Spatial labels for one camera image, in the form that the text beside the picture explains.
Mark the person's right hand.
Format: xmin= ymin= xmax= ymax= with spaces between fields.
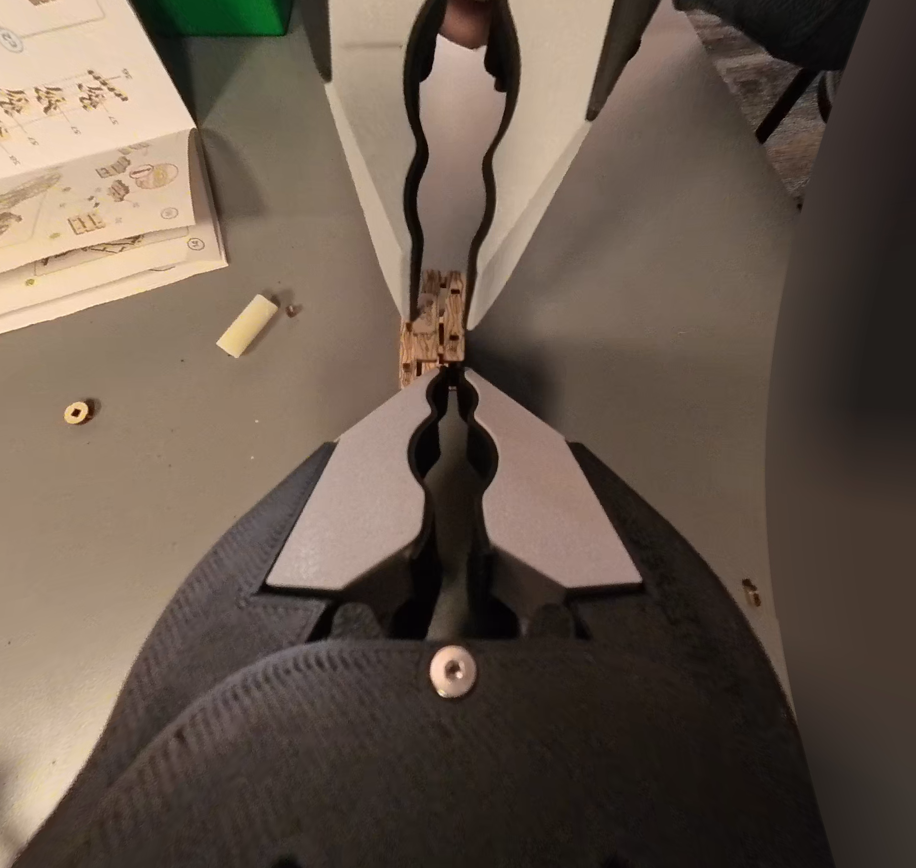
xmin=440 ymin=0 xmax=495 ymax=48

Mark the slatted wooden model panel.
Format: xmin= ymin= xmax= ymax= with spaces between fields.
xmin=417 ymin=270 xmax=470 ymax=365

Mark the cream cylindrical wax stick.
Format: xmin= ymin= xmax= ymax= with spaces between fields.
xmin=215 ymin=293 xmax=277 ymax=360

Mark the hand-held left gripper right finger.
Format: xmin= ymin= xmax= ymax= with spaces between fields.
xmin=457 ymin=367 xmax=644 ymax=591

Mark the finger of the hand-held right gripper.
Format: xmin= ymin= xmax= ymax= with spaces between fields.
xmin=324 ymin=0 xmax=440 ymax=312
xmin=465 ymin=0 xmax=629 ymax=330

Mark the white instruction booklet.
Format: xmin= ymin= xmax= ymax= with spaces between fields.
xmin=0 ymin=0 xmax=230 ymax=336

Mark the small notched wooden model part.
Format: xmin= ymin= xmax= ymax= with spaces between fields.
xmin=397 ymin=317 xmax=459 ymax=390

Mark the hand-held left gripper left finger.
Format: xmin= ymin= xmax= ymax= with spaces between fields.
xmin=265 ymin=370 xmax=452 ymax=590

